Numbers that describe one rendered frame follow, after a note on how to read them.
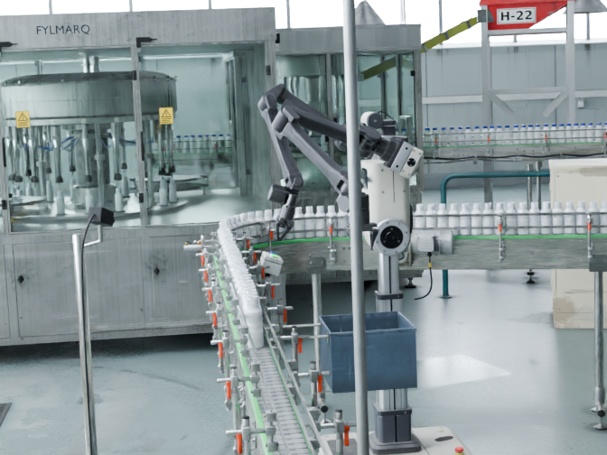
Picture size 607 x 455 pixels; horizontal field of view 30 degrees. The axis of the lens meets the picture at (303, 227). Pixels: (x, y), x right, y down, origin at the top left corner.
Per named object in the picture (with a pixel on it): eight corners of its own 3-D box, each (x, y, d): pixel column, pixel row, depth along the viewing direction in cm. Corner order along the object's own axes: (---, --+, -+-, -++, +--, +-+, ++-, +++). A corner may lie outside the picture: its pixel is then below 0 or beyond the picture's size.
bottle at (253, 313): (249, 345, 365) (247, 294, 363) (266, 345, 363) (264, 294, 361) (242, 348, 360) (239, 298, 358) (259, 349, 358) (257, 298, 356)
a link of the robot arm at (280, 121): (279, 91, 432) (267, 112, 438) (282, 111, 422) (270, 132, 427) (379, 129, 449) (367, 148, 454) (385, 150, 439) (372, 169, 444)
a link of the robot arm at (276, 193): (303, 178, 475) (296, 184, 483) (276, 170, 472) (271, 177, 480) (297, 203, 470) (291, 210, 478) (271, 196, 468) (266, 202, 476)
